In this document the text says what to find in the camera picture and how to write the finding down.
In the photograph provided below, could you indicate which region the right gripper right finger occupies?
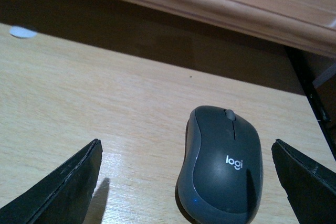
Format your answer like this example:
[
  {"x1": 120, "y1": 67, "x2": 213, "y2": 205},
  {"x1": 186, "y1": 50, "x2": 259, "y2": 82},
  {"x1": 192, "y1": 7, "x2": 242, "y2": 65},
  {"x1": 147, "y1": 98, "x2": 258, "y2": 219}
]
[{"x1": 271, "y1": 139, "x2": 335, "y2": 223}]

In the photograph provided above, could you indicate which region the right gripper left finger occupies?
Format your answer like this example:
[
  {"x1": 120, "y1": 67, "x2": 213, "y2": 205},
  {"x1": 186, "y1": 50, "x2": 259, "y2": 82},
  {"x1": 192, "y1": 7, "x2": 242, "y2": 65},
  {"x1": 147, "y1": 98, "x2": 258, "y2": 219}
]
[{"x1": 1, "y1": 139, "x2": 102, "y2": 223}]

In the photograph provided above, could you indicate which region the dark grey logi mouse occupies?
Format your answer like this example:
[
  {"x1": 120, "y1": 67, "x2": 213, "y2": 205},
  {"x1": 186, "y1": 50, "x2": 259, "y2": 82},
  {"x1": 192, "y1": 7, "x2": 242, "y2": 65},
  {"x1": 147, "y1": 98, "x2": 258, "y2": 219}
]
[{"x1": 177, "y1": 106, "x2": 263, "y2": 223}]

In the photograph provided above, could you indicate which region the wooden keyboard drawer tray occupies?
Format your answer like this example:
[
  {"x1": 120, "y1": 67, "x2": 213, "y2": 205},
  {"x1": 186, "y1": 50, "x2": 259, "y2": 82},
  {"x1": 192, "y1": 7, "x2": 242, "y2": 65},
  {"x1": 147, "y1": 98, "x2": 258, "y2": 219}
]
[{"x1": 1, "y1": 24, "x2": 335, "y2": 223}]

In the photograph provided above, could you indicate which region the white round sticker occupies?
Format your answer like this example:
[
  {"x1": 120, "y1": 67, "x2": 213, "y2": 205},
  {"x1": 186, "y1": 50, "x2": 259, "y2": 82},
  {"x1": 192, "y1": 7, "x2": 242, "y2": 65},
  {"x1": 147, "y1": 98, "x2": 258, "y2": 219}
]
[{"x1": 9, "y1": 26, "x2": 37, "y2": 39}]

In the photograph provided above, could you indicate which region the black drawer slide rail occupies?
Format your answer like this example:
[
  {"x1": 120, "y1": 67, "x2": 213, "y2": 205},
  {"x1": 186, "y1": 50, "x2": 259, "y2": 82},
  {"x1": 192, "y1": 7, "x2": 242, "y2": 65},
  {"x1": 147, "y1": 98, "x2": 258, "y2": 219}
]
[{"x1": 284, "y1": 46, "x2": 335, "y2": 159}]

